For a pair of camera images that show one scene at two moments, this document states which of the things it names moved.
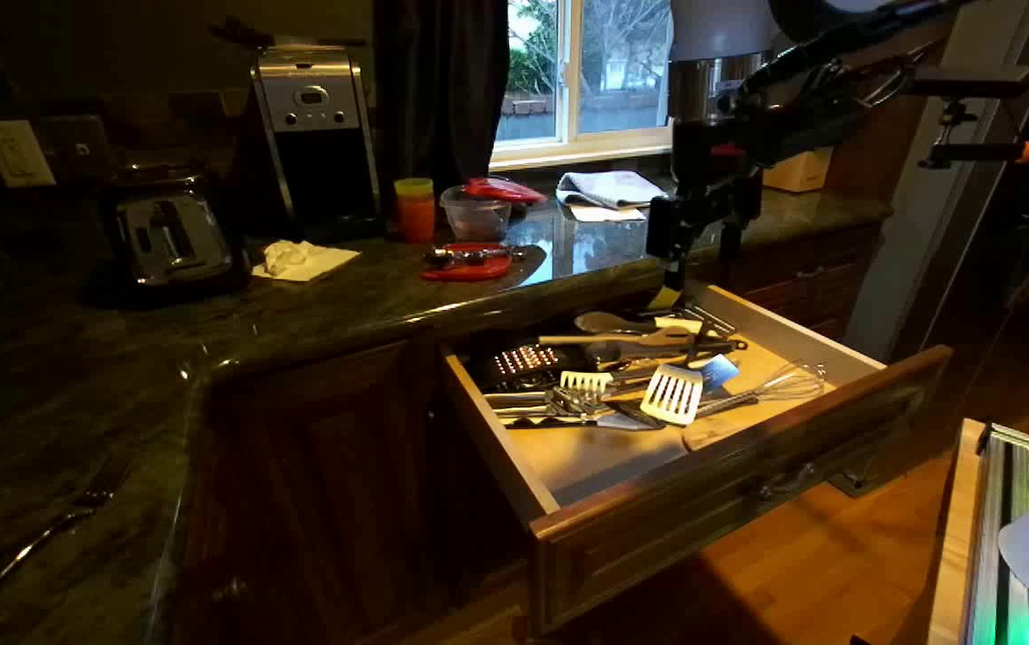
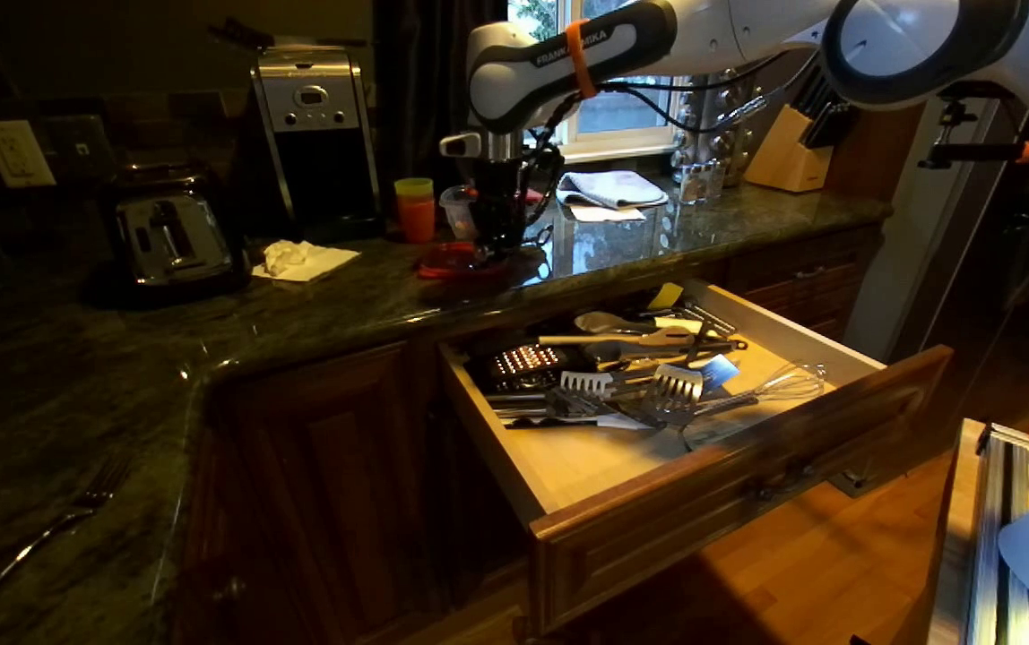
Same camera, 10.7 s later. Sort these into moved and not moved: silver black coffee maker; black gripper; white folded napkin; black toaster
Moved: black gripper
Not moved: black toaster; silver black coffee maker; white folded napkin
